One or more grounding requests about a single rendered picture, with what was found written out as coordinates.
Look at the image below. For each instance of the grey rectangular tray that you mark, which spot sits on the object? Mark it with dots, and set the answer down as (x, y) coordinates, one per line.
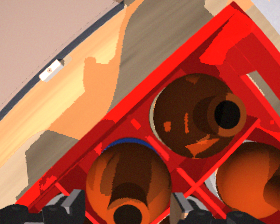
(31, 30)

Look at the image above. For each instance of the brown bottle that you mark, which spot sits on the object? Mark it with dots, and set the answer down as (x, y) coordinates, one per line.
(249, 179)
(165, 220)

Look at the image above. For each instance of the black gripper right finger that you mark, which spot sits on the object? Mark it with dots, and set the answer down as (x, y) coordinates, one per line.
(181, 209)

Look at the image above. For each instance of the red bottle crate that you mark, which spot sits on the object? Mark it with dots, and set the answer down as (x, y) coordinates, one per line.
(238, 47)

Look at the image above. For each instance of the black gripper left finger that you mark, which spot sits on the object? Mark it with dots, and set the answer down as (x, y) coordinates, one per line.
(70, 211)

